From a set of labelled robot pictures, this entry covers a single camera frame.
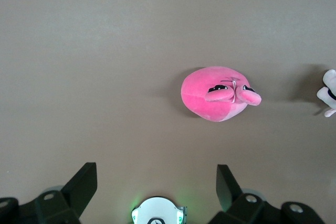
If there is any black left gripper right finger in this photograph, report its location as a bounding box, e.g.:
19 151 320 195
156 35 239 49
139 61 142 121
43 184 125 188
216 164 326 224

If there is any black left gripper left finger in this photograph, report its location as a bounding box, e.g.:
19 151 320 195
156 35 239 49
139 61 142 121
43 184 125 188
0 162 98 224

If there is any pink round plush toy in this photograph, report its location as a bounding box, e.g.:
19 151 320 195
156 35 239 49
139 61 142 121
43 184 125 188
181 66 263 123

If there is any light pink plush dog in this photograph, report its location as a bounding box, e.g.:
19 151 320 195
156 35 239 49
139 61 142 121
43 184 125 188
316 69 336 118

